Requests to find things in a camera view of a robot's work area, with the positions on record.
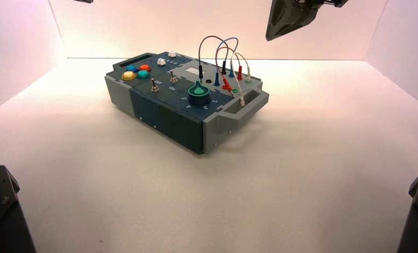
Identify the red banana plug cable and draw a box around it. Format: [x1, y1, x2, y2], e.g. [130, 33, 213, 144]
[215, 47, 244, 99]

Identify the white banana plug cable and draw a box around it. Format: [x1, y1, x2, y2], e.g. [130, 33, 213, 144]
[229, 52, 252, 108]

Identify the green rotary knob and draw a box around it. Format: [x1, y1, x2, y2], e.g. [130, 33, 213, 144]
[188, 81, 211, 106]

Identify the black banana plug cable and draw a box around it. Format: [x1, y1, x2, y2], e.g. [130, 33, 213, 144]
[198, 35, 228, 84]

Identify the grey and blue control box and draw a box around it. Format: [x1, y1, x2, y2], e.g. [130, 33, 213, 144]
[104, 51, 270, 155]

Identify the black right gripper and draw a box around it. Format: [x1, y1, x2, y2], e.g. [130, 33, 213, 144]
[265, 0, 349, 42]

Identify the blue banana plug cable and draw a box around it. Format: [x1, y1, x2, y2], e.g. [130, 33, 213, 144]
[213, 37, 239, 87]

